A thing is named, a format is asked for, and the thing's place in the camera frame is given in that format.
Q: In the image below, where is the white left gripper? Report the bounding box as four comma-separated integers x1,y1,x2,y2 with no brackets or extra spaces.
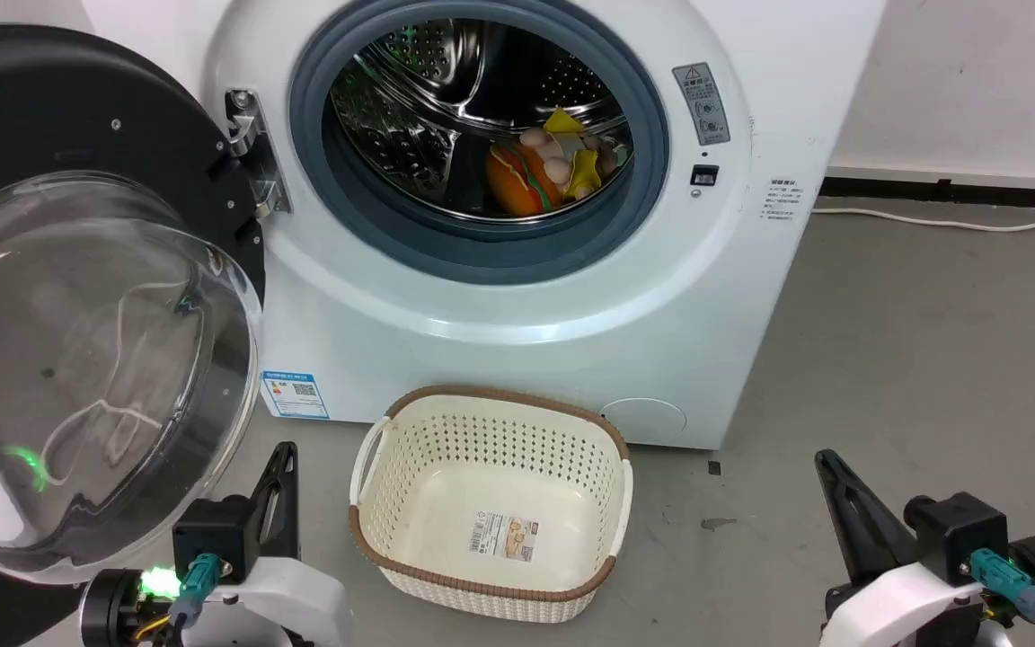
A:
183,442,355,647

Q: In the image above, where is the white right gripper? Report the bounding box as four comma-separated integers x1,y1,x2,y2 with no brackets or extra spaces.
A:
815,448,987,647

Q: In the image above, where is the white front-loading washing machine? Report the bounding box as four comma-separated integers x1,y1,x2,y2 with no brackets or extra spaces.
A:
77,0,889,451

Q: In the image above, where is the chrome door hinge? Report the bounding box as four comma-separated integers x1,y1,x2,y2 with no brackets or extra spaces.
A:
225,87,293,222

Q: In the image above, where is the open washer door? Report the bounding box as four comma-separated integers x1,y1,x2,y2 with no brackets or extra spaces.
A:
0,24,268,647

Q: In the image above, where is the blue energy label sticker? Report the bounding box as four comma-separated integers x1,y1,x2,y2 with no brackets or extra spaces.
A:
261,370,332,421

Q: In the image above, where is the cream laundry basket brown rim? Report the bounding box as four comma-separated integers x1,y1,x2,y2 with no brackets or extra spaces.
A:
348,384,634,625

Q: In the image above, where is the paper product label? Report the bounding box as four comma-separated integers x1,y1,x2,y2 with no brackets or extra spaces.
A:
468,511,544,563

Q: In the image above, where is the round white filter cover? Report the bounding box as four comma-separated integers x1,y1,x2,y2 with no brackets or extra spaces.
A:
597,397,688,447

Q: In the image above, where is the small printed text label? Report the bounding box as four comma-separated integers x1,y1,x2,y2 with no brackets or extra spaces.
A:
759,177,807,224

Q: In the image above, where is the black baseboard strip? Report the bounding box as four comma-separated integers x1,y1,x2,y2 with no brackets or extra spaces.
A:
818,176,1035,213

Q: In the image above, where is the orange hamburger plush toy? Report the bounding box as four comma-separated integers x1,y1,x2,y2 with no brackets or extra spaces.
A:
485,141,565,217

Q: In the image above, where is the stainless steel washer drum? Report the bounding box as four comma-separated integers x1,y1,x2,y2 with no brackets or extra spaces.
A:
330,18,636,225

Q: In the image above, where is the grey warning sticker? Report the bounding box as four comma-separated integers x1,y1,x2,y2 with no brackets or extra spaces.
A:
671,62,732,147

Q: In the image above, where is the doll with yellow clothes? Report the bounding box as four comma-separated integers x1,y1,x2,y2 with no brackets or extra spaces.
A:
517,109,632,202

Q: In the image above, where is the teal plug left gripper cable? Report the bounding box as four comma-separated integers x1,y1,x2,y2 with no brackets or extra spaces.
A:
167,552,223,629

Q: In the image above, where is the teal plug gripper cable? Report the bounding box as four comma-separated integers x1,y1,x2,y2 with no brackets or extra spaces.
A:
167,552,223,629
969,547,1035,647

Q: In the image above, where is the teal plug right gripper cable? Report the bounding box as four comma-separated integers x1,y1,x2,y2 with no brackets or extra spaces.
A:
969,547,1035,647

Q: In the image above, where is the white floor cable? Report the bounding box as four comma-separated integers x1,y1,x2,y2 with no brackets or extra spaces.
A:
809,206,1035,234

